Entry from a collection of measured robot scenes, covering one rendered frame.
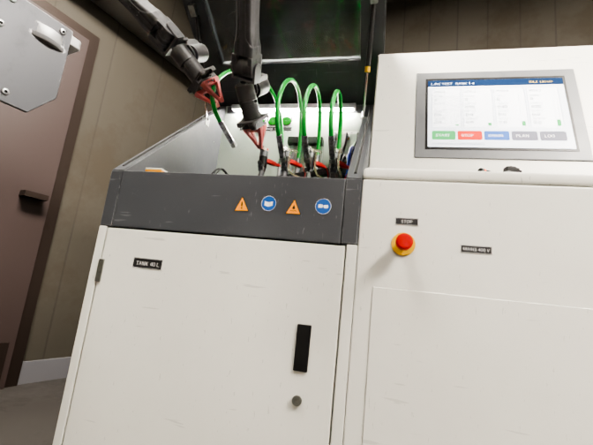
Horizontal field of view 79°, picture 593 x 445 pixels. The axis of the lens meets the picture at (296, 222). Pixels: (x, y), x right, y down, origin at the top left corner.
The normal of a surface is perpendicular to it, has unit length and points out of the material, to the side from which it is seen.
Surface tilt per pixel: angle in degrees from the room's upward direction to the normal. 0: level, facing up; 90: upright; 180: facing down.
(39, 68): 90
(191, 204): 90
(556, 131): 76
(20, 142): 90
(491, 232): 90
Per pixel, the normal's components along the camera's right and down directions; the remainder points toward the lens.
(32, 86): 0.88, 0.00
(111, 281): -0.21, -0.21
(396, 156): -0.18, -0.44
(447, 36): -0.47, -0.22
